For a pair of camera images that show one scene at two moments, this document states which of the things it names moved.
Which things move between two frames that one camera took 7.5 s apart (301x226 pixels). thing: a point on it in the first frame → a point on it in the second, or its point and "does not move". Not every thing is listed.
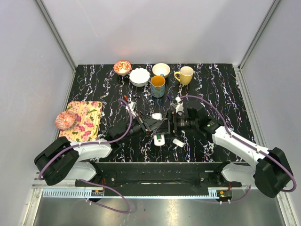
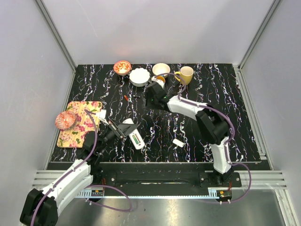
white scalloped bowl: [139, 77] does not move
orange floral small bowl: [122, 67] does not move
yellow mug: [186, 74] does not move
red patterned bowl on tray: [65, 120] does not move
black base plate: [162, 179] does not move
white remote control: [158, 142] → [135, 136]
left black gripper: [146, 123] → [122, 129]
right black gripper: [165, 128] → [148, 97]
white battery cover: [178, 142] does not move
